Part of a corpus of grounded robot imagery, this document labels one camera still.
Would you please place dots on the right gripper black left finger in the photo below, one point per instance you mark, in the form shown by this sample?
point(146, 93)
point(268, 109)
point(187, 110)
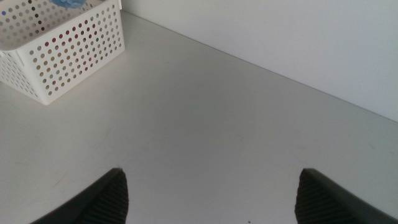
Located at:
point(102, 202)

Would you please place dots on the white perforated plastic basket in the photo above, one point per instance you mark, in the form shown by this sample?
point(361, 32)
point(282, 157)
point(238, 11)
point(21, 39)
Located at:
point(31, 62)

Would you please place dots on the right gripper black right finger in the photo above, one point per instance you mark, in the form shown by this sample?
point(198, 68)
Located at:
point(323, 205)

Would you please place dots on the clear water bottle blue cap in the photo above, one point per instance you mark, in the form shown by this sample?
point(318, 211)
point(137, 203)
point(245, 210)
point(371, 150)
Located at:
point(66, 3)

